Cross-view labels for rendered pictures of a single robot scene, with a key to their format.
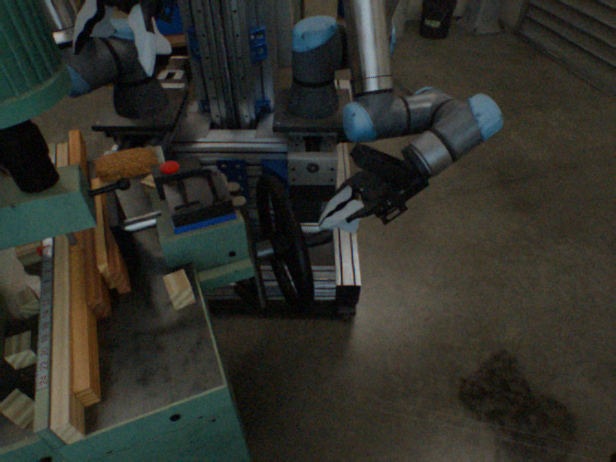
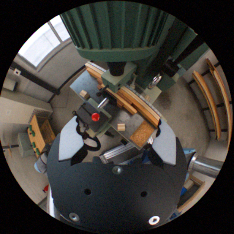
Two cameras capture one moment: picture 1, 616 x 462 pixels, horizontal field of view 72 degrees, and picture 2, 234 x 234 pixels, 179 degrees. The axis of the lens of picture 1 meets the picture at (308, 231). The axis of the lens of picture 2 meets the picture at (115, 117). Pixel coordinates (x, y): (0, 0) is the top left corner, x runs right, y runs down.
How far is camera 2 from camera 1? 70 cm
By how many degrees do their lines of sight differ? 50
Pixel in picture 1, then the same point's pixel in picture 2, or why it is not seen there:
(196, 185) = (85, 117)
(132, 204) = (124, 117)
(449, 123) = (39, 162)
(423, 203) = not seen: hidden behind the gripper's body
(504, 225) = not seen: hidden behind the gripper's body
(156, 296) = (91, 92)
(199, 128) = not seen: hidden behind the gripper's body
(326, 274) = (107, 156)
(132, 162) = (138, 133)
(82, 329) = (95, 73)
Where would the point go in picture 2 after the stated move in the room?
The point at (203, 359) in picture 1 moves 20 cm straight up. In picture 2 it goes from (75, 87) to (56, 70)
